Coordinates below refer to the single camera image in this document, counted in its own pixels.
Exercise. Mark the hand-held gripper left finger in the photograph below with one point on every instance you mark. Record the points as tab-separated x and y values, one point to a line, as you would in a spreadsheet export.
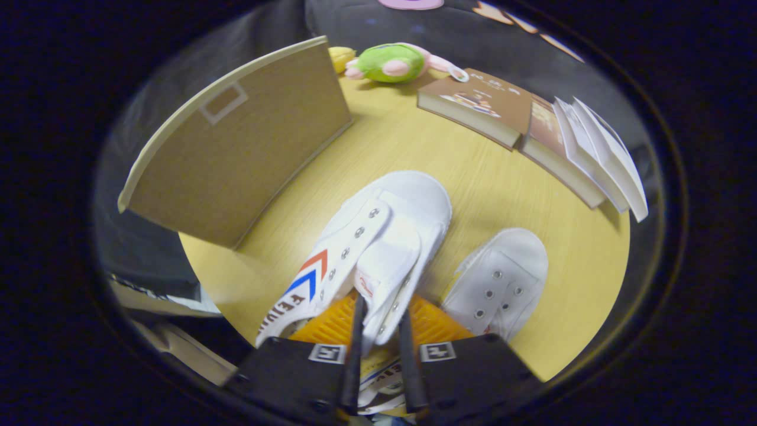
284	373

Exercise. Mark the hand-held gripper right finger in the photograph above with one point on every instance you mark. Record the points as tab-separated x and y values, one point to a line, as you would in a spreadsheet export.
473	373

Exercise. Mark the white canvas shoe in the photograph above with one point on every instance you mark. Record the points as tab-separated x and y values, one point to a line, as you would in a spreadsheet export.
390	236
508	272

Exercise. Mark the beige fabric storage box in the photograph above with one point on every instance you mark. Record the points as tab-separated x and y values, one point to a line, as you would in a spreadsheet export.
248	154

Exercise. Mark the brown book with pale cover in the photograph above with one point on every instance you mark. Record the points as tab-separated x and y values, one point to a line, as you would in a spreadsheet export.
547	148

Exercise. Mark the white book with dark picture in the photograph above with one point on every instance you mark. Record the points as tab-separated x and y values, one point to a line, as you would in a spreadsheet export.
615	160

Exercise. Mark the brown book with illustration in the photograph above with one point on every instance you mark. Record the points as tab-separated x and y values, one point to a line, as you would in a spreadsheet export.
479	103

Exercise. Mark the yellow plush ball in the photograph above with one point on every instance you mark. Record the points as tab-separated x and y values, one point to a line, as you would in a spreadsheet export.
342	58

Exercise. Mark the green and pink plush toy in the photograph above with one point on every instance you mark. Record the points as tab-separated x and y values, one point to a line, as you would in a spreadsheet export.
387	62

